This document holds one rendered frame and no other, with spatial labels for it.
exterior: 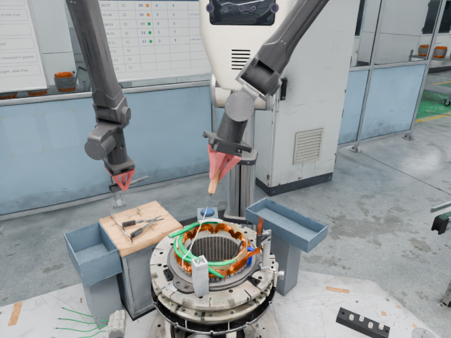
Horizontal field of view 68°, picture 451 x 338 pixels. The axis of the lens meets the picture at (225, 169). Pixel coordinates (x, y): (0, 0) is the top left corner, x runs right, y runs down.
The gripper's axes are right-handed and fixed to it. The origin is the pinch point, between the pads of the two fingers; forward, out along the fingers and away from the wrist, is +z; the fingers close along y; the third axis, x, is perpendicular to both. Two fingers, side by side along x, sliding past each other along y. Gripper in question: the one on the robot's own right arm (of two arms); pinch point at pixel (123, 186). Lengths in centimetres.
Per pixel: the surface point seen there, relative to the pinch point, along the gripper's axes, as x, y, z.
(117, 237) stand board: -6.9, 8.4, 10.9
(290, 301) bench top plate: 36, 40, 40
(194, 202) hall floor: 103, -137, 134
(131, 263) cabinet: -6.1, 14.5, 17.3
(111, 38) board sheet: 64, -182, -12
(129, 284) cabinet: -7.9, 15.5, 24.0
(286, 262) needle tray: 37, 36, 25
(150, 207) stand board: 8.0, -0.7, 12.4
